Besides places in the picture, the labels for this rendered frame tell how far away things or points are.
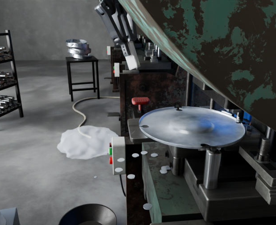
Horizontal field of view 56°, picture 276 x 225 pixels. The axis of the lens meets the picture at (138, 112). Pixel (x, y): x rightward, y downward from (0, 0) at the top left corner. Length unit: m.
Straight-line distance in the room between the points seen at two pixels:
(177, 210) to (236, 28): 0.51
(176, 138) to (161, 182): 0.14
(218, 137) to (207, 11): 0.51
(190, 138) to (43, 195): 1.33
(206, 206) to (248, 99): 0.41
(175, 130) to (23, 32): 7.05
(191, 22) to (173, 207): 0.52
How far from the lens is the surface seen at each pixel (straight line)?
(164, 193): 0.70
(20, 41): 7.65
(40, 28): 7.48
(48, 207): 1.74
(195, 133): 0.69
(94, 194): 1.77
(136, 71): 2.23
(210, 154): 0.58
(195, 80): 0.73
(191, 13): 0.20
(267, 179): 0.63
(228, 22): 0.21
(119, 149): 0.98
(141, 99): 1.03
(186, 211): 0.65
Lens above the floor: 1.07
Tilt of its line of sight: 20 degrees down
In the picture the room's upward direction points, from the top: straight up
